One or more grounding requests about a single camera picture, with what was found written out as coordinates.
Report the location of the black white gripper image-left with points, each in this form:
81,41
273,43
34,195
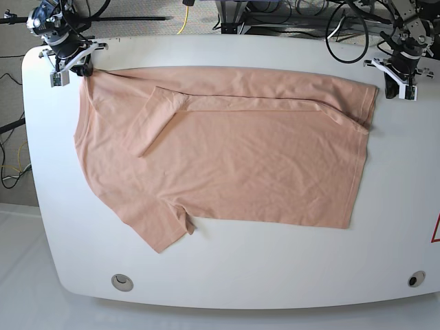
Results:
72,54

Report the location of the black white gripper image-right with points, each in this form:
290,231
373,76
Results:
401,67

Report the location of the peach pink T-shirt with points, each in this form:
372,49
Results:
162,145

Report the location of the black tripod stand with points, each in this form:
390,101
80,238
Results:
137,19

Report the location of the red triangle sticker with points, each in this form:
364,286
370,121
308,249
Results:
435,236

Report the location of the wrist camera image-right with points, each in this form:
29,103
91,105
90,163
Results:
408,92

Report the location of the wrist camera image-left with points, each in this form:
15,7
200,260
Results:
59,78

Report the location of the aluminium frame stand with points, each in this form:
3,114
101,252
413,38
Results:
300,19

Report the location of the right table cable grommet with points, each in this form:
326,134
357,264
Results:
416,279

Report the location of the table cable grommet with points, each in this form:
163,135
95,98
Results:
416,279
122,282

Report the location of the left table cable grommet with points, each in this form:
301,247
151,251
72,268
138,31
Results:
122,282

